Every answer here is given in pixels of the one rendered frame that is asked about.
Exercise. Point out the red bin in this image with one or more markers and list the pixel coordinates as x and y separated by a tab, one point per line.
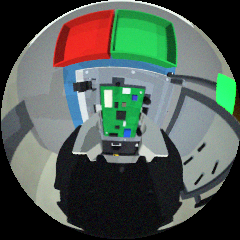
84	35

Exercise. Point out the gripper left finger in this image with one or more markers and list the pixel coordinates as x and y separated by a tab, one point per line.
84	144

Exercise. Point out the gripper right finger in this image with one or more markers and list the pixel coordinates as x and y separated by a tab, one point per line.
158	148

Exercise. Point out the green circuit board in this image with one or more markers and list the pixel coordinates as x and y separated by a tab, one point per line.
121	107

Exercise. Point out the green bin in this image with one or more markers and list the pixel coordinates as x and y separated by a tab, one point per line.
146	34

